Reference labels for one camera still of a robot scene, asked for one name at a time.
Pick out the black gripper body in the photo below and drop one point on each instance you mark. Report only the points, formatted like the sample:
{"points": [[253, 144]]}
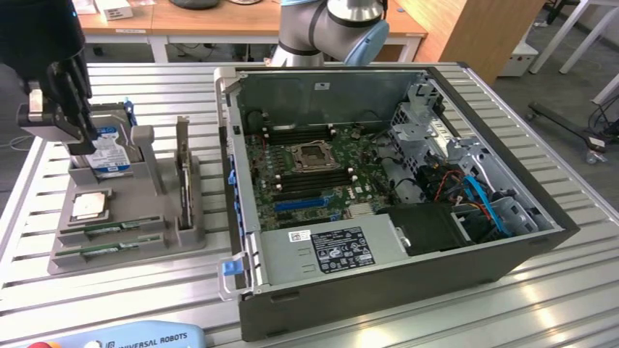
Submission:
{"points": [[39, 32]]}

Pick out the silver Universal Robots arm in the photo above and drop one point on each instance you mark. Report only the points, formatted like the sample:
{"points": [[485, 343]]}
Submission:
{"points": [[334, 21]]}

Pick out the green RAM stick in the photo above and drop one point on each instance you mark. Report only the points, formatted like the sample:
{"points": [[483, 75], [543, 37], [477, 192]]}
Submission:
{"points": [[118, 246], [111, 227]]}

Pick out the black RAM slot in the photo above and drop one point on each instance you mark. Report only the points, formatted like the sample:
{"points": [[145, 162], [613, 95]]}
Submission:
{"points": [[299, 130], [301, 137], [315, 177], [298, 127], [314, 173], [318, 183], [299, 133], [317, 180]]}

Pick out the short wooden desk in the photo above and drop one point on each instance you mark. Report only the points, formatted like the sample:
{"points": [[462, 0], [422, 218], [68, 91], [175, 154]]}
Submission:
{"points": [[121, 26]]}

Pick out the white cardboard box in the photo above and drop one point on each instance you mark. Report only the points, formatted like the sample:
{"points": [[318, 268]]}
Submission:
{"points": [[117, 10]]}

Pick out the hard disk with blue label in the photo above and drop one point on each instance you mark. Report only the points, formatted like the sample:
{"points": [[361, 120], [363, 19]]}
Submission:
{"points": [[114, 156]]}

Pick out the silver CPU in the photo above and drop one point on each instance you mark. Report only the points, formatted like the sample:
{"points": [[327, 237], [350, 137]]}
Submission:
{"points": [[90, 207]]}

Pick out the grey parts rack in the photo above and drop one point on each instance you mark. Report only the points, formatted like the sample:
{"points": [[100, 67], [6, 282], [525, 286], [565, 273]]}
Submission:
{"points": [[141, 203]]}

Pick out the graphics card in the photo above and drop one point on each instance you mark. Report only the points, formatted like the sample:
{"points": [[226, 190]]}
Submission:
{"points": [[185, 170]]}

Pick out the long wooden desk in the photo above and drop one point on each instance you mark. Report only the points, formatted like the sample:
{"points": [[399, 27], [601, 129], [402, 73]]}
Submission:
{"points": [[218, 18]]}

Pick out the CPU socket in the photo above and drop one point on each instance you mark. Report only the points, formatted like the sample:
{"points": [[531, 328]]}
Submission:
{"points": [[311, 156]]}

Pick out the blue case latch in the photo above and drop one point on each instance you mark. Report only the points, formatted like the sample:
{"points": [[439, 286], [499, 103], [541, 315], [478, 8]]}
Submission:
{"points": [[230, 267]]}

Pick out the blue expansion slot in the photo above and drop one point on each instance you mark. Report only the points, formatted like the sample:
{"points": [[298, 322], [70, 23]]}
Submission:
{"points": [[299, 205]]}

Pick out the light blue teach pendant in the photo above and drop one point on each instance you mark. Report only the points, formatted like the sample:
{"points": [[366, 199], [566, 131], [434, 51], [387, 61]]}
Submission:
{"points": [[121, 337]]}

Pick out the green motherboard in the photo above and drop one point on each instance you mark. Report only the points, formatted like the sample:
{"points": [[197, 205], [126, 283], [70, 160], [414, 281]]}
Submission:
{"points": [[338, 188]]}

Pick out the grey power supply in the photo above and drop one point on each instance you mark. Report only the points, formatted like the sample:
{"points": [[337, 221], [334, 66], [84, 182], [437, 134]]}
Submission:
{"points": [[290, 253]]}

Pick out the tall metal drive cage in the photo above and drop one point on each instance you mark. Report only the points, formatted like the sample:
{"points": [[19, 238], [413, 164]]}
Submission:
{"points": [[415, 134]]}

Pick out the black fan shroud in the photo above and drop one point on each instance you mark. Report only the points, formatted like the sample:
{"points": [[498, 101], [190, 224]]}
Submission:
{"points": [[426, 228]]}

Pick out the wooden cabinet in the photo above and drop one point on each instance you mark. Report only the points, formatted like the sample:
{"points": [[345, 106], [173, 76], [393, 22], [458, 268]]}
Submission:
{"points": [[469, 32]]}

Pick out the black open PC case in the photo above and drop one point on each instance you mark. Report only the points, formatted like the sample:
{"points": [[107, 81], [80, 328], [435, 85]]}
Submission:
{"points": [[387, 297]]}

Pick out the white drawer unit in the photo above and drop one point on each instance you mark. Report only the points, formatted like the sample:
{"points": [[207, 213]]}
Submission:
{"points": [[519, 58]]}

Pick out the metal disk bay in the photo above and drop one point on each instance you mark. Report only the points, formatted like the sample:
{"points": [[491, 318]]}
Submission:
{"points": [[513, 214]]}

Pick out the black wheeled stand base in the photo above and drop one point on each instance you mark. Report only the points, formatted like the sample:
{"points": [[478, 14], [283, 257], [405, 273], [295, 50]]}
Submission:
{"points": [[566, 125]]}

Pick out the white table frame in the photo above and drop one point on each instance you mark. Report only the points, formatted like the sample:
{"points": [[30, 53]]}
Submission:
{"points": [[587, 36]]}

